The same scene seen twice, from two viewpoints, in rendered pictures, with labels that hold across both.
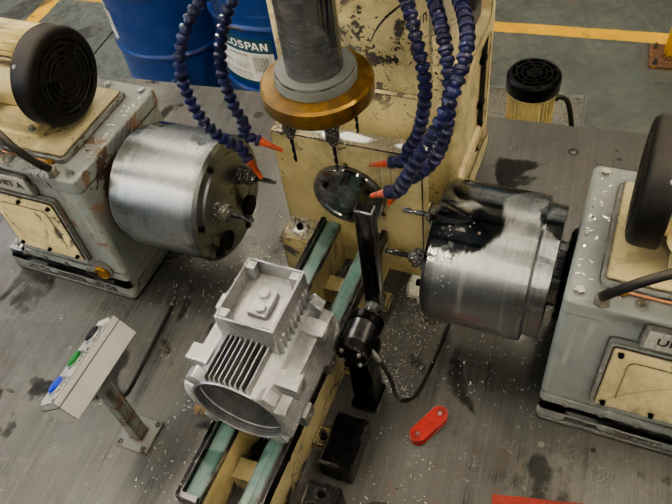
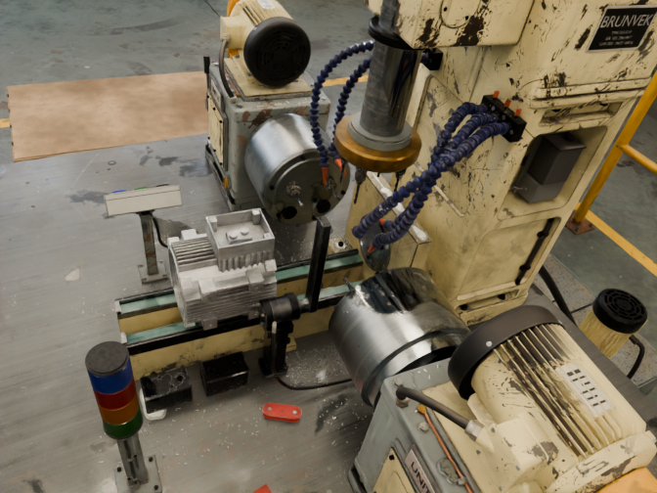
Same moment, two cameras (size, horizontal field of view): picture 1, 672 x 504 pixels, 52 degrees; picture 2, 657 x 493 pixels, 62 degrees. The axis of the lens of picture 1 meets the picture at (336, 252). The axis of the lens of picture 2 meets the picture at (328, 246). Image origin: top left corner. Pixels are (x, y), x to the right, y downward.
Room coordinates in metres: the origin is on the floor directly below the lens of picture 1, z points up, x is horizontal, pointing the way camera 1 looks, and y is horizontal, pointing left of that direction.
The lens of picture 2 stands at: (0.02, -0.46, 1.91)
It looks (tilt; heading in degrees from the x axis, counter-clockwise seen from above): 43 degrees down; 30
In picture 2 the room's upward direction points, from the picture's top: 10 degrees clockwise
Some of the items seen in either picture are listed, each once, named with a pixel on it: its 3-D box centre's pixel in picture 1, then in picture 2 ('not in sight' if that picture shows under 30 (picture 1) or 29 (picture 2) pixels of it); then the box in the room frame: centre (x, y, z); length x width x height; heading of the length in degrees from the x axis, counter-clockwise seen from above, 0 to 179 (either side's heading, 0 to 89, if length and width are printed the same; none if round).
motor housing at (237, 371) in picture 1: (264, 358); (221, 274); (0.61, 0.15, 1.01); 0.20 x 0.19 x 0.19; 151
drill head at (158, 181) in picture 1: (167, 185); (289, 158); (1.04, 0.31, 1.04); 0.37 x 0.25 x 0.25; 61
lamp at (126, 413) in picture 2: not in sight; (117, 400); (0.25, 0.01, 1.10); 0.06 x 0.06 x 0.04
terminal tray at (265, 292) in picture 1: (264, 306); (240, 240); (0.65, 0.13, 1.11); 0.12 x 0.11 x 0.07; 151
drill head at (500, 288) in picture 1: (508, 262); (408, 351); (0.70, -0.29, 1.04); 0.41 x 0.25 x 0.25; 61
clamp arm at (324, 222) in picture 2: (370, 263); (316, 267); (0.69, -0.05, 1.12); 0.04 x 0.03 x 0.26; 151
